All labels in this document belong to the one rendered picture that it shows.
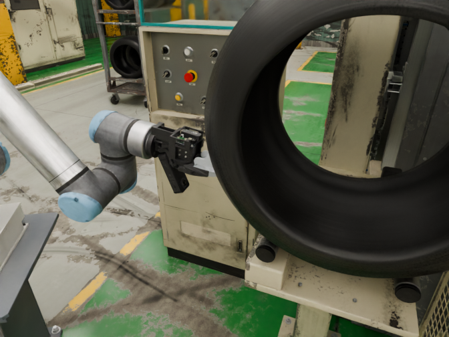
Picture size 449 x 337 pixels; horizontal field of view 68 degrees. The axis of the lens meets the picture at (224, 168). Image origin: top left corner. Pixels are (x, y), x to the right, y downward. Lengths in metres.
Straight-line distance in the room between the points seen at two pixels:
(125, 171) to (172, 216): 0.95
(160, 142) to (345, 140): 0.50
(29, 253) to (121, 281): 0.74
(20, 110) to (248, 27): 0.52
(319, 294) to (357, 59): 0.57
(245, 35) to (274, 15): 0.05
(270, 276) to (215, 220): 0.95
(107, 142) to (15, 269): 0.62
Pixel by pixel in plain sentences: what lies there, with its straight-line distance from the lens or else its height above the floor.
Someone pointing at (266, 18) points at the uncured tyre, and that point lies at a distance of 0.53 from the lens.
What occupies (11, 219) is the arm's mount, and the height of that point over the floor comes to 0.69.
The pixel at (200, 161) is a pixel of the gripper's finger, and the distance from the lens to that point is 0.76.
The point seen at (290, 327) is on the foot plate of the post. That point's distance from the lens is 1.75.
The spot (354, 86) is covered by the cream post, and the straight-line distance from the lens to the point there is 0.93.
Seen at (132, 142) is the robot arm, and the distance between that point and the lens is 0.81.
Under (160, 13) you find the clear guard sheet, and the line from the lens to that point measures 1.49.
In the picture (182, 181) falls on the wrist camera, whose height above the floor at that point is 0.98.
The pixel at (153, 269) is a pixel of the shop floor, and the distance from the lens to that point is 2.01.
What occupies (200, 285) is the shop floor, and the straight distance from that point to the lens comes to 1.90.
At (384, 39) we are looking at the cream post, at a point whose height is 1.30.
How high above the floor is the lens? 1.41
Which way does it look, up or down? 29 degrees down
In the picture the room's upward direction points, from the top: straight up
